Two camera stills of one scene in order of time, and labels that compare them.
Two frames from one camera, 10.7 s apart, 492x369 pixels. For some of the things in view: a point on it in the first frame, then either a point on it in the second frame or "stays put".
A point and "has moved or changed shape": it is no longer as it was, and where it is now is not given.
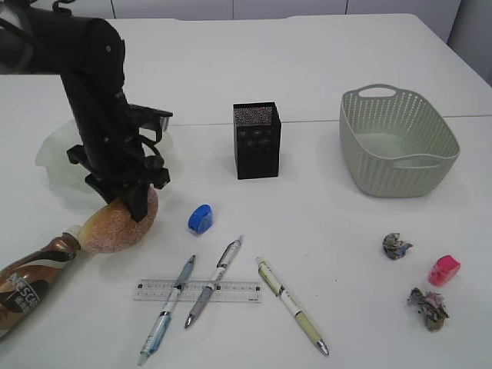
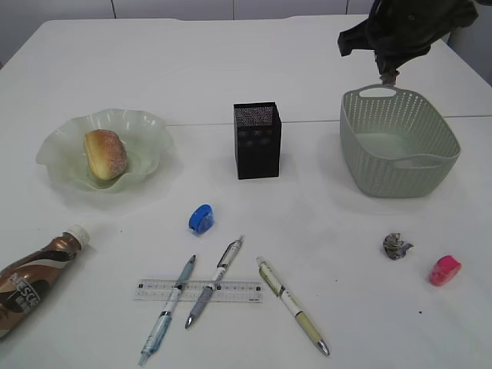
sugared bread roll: (114, 228) has moved or changed shape
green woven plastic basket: (393, 144) stays put
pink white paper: (432, 307) -> (389, 79)
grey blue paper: (393, 247) stays put
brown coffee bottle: (27, 284) stays put
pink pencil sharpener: (445, 267) stays put
